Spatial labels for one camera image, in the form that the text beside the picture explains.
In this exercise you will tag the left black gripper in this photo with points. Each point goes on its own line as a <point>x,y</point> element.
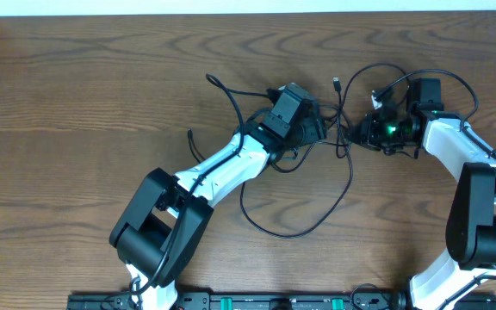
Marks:
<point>314,129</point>

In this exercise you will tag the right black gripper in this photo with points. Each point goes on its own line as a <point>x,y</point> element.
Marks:
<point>364,134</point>

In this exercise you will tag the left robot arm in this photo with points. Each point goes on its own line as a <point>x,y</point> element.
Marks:
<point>162,225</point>

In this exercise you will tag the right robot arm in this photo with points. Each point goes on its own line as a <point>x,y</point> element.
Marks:
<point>469,258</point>

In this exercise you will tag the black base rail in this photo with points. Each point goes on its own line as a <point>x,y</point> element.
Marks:
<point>206,301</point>

